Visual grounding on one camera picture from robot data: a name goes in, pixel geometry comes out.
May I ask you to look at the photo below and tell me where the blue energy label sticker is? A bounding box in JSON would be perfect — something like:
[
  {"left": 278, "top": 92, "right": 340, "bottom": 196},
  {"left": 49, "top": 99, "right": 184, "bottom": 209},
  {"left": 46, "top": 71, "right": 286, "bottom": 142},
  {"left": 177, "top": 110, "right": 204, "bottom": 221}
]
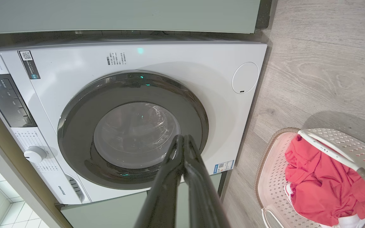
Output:
[{"left": 214, "top": 160, "right": 235, "bottom": 174}]

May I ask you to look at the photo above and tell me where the black washer control panel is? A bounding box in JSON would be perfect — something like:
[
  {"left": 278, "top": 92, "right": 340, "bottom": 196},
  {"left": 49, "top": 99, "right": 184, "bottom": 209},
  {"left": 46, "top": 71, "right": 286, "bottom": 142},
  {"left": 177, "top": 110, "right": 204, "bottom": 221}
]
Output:
[{"left": 0, "top": 74, "right": 37, "bottom": 128}]

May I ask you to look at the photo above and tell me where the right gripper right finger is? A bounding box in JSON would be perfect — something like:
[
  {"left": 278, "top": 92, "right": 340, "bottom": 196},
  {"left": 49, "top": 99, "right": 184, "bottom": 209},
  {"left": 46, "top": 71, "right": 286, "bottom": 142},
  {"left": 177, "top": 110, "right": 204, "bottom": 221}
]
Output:
[{"left": 182, "top": 135, "right": 231, "bottom": 228}]

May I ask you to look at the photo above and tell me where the grey brown countertop edge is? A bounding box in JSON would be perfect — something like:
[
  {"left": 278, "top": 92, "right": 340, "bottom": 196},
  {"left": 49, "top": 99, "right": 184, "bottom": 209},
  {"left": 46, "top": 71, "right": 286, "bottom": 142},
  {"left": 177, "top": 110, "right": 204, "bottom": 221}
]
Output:
[{"left": 0, "top": 85, "right": 65, "bottom": 228}]

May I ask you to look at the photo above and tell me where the black QR code sticker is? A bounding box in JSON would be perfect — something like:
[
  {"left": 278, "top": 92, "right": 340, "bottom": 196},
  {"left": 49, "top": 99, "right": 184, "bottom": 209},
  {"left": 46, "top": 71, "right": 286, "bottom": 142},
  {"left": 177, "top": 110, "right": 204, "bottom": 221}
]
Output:
[{"left": 18, "top": 50, "right": 41, "bottom": 79}]

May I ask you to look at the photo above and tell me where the white front-load washing machine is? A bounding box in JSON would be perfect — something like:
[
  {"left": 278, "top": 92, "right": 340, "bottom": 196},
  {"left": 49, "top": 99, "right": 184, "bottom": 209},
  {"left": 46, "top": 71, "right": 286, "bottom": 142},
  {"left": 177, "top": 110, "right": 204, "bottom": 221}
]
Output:
[{"left": 0, "top": 40, "right": 268, "bottom": 206}]

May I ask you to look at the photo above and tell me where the dark round washer door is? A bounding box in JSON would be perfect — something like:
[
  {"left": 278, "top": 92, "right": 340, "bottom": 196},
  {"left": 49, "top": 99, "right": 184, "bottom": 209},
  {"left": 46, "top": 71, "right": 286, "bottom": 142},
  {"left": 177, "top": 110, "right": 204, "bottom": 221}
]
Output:
[{"left": 57, "top": 72, "right": 209, "bottom": 190}]

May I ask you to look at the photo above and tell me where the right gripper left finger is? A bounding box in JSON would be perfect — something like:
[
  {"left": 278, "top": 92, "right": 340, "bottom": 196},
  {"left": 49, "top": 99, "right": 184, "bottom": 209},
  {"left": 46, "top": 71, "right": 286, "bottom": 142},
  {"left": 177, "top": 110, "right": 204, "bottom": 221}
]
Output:
[{"left": 134, "top": 135, "right": 185, "bottom": 228}]

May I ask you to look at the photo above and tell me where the white washer control knob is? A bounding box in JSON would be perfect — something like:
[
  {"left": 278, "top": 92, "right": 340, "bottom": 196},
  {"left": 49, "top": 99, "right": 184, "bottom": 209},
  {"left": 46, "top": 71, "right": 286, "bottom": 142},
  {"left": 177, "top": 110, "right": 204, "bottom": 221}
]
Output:
[{"left": 23, "top": 146, "right": 47, "bottom": 163}]

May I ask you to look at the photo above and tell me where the white perforated laundry basket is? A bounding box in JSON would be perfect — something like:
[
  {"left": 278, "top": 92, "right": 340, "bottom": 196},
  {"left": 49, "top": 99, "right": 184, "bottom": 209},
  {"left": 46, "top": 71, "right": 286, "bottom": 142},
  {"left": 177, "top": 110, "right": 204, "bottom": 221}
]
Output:
[{"left": 255, "top": 127, "right": 365, "bottom": 228}]

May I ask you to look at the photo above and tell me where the round white filter cover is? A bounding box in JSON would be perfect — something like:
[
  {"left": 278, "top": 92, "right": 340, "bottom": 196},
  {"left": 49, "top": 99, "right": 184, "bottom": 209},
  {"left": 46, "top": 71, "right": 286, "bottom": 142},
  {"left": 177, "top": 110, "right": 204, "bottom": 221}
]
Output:
[{"left": 232, "top": 62, "right": 259, "bottom": 94}]

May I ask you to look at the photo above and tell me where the red garment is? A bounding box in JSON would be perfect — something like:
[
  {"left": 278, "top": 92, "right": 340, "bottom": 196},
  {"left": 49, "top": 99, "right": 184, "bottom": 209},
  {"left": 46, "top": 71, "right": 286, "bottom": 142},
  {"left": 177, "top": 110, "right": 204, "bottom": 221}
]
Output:
[{"left": 285, "top": 135, "right": 365, "bottom": 227}]

